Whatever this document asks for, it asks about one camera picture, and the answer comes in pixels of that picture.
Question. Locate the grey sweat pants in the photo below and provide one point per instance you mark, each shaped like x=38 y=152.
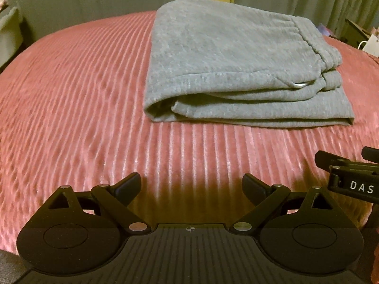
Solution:
x=220 y=62

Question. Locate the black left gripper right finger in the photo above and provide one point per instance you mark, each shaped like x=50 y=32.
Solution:
x=304 y=232

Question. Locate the pink ribbed bed blanket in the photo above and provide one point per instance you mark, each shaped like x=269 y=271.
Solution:
x=72 y=114

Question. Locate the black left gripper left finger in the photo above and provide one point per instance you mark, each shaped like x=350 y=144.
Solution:
x=77 y=232

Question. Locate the white paper bag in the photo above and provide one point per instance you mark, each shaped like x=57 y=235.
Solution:
x=371 y=46

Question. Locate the dark bedside furniture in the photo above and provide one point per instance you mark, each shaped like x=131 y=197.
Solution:
x=352 y=34

